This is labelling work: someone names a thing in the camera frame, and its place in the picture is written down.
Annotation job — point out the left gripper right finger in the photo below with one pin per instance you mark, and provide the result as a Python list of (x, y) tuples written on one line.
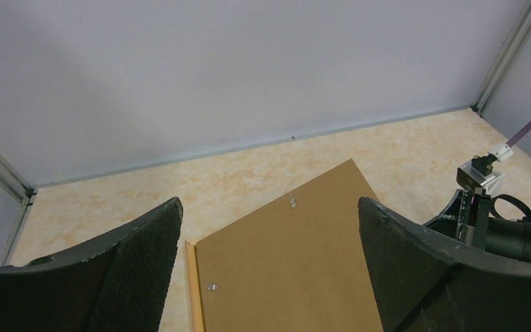
[(423, 280)]

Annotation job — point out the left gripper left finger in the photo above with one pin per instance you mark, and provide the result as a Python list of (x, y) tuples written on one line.
[(117, 281)]

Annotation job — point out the wooden picture frame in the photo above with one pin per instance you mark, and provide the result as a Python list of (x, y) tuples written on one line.
[(194, 290)]

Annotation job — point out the brown backing board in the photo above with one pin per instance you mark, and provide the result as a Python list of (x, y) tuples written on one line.
[(295, 264)]

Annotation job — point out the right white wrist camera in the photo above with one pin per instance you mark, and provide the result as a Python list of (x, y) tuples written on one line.
[(479, 172)]

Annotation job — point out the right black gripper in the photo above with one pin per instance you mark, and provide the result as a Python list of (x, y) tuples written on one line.
[(472, 219)]

